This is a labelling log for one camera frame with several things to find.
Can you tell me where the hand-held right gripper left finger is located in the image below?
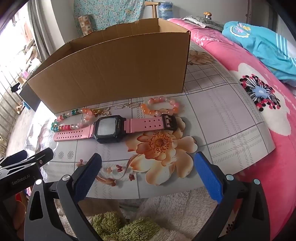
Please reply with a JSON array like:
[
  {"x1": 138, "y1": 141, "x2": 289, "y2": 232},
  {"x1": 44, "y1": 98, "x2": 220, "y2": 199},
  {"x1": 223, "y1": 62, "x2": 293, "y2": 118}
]
[{"x1": 24, "y1": 153, "x2": 103, "y2": 241}]

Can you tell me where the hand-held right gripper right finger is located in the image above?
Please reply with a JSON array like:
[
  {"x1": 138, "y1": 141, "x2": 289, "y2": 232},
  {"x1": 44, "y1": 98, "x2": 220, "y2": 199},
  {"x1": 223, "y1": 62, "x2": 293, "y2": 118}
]
[{"x1": 194, "y1": 152, "x2": 270, "y2": 241}]

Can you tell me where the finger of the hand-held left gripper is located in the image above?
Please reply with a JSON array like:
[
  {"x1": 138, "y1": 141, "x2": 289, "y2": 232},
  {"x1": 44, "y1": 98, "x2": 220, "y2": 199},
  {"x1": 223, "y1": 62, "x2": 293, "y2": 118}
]
[
  {"x1": 0, "y1": 148, "x2": 54, "y2": 177},
  {"x1": 0, "y1": 150, "x2": 28, "y2": 167}
]

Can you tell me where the multicolour bead bracelet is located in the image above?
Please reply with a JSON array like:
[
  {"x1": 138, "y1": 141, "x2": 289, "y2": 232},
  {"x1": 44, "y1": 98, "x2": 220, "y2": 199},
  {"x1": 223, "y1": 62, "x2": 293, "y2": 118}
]
[{"x1": 51, "y1": 108, "x2": 96, "y2": 133}]

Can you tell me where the pink strap digital watch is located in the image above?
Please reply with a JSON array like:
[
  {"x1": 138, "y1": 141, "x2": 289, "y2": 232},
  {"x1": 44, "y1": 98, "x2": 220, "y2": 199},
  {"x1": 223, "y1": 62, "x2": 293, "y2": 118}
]
[{"x1": 53, "y1": 115, "x2": 177, "y2": 144}]

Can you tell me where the brown cardboard box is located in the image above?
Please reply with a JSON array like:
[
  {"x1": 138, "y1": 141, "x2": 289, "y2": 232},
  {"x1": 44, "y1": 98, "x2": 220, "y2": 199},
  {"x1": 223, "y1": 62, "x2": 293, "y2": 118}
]
[{"x1": 27, "y1": 18, "x2": 191, "y2": 114}]

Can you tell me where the person's left hand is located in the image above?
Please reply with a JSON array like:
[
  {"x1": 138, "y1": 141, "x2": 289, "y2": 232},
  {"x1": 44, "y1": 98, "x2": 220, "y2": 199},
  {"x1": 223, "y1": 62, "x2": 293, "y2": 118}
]
[{"x1": 13, "y1": 193, "x2": 29, "y2": 229}]

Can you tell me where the white fluffy blanket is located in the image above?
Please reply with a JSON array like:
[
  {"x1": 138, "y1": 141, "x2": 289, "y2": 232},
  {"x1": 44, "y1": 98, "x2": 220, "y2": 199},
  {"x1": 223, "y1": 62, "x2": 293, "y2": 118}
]
[{"x1": 53, "y1": 188, "x2": 222, "y2": 241}]

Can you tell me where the metal window railing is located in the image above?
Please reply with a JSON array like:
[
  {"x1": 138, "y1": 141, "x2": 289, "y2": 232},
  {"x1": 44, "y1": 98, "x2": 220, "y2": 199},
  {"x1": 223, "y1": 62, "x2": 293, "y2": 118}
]
[{"x1": 0, "y1": 65, "x2": 28, "y2": 139}]

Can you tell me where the dark cabinet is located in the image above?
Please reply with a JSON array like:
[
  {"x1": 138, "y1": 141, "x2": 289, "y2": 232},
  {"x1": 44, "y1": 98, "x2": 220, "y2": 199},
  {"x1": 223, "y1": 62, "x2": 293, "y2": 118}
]
[{"x1": 20, "y1": 82, "x2": 42, "y2": 112}]

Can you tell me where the pink floral blanket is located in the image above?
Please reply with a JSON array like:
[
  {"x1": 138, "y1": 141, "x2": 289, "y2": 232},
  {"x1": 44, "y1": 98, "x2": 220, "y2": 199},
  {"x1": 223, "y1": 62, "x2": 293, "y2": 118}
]
[{"x1": 166, "y1": 17, "x2": 296, "y2": 241}]

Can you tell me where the grey curtain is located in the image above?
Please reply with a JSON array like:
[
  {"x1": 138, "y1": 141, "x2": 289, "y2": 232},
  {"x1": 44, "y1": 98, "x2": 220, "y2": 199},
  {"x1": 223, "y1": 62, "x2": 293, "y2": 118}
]
[{"x1": 28, "y1": 0, "x2": 50, "y2": 63}]

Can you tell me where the beige patterned box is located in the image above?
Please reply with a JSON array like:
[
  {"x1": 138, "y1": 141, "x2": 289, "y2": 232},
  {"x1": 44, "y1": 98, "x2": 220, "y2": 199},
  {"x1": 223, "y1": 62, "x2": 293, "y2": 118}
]
[{"x1": 78, "y1": 14, "x2": 93, "y2": 36}]

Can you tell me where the blue striped garment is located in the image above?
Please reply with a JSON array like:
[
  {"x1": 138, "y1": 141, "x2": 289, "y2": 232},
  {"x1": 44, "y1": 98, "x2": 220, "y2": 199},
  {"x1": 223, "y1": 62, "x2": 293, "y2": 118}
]
[{"x1": 221, "y1": 21, "x2": 296, "y2": 87}]

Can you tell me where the grey lace cloth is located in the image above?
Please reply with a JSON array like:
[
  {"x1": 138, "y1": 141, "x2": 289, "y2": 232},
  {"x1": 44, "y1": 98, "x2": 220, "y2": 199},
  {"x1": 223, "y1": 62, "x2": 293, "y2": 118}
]
[{"x1": 183, "y1": 15, "x2": 225, "y2": 30}]

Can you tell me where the teal floral cloth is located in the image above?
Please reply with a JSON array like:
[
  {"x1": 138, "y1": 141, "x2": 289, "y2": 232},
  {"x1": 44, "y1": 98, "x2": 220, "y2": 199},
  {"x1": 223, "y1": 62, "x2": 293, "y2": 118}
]
[{"x1": 73, "y1": 0, "x2": 146, "y2": 30}]

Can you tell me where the blue water bottle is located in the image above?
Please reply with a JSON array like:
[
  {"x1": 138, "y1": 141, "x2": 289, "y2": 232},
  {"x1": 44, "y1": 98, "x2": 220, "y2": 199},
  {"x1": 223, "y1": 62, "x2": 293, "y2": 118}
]
[{"x1": 158, "y1": 1, "x2": 174, "y2": 19}]

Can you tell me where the wooden chair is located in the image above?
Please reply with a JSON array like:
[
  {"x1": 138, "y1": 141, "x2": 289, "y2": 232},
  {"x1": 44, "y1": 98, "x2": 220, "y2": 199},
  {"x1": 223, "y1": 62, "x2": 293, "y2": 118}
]
[{"x1": 144, "y1": 1, "x2": 161, "y2": 19}]

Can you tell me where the orange pink bead bracelet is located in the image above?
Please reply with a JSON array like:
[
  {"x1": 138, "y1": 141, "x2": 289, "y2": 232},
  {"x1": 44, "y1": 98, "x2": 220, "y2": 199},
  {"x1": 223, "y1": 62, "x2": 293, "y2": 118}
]
[{"x1": 140, "y1": 97, "x2": 180, "y2": 117}]

